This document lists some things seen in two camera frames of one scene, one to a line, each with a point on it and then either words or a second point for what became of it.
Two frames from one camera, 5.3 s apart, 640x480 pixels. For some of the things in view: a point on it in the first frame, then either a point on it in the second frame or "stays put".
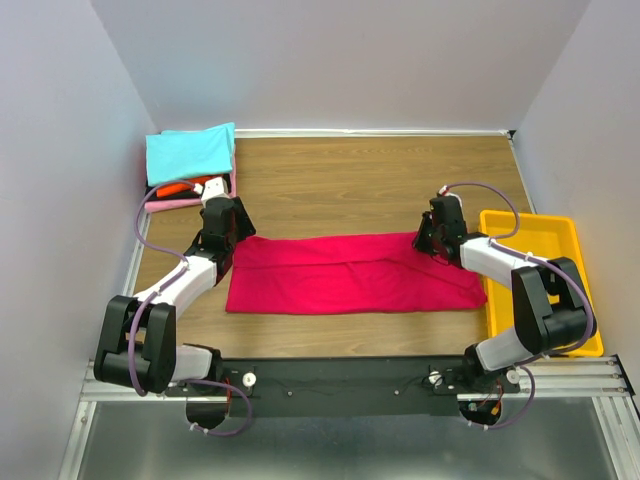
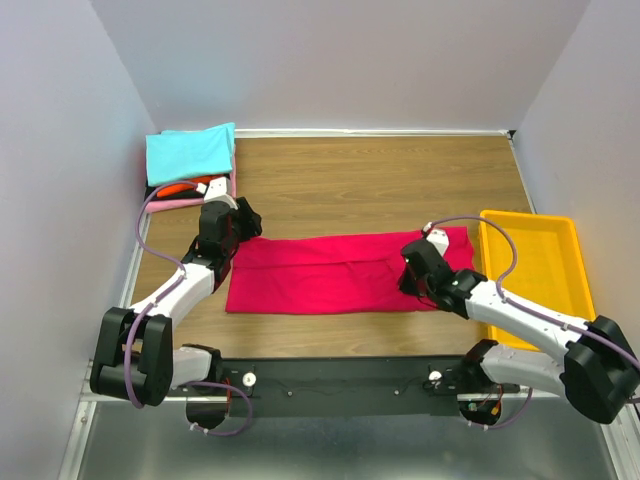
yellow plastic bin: [542, 237] stays put
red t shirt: [347, 272] stays put
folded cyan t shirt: [185, 154] stays put
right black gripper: [425, 236] → [410, 279]
